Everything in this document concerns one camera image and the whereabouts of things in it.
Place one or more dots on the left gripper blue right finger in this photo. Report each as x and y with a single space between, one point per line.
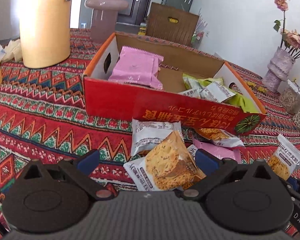
216 171

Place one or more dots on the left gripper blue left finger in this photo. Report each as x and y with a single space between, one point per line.
77 171

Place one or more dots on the pumpkin cracker snack packet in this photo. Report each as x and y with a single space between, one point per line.
169 165

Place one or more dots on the green white snack packet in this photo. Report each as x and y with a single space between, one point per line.
194 85

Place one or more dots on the cracker packet near box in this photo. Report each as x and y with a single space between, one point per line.
220 137

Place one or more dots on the white cracker snack packet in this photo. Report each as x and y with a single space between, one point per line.
138 175

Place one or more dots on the cracker packet right side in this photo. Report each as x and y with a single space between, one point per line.
286 159

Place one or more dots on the patterned red tablecloth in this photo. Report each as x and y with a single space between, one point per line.
43 120

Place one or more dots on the white grey snack packet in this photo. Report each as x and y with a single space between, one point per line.
148 134

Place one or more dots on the white snack packet in box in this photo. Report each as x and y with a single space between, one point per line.
216 92

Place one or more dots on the fallen yellow petals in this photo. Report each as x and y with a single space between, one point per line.
256 88

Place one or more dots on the red cardboard pumpkin box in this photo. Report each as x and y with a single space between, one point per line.
127 102

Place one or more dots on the pink snack packet stack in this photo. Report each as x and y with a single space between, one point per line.
137 67

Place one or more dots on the textured lilac vase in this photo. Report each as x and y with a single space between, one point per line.
278 69

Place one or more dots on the crumpled tissue paper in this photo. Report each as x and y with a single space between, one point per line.
12 51

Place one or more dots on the yellow thermos jug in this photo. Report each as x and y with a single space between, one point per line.
44 27

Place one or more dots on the dark brown door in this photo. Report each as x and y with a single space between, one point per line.
135 13

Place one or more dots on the smooth pink ring vase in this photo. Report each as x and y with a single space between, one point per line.
104 17

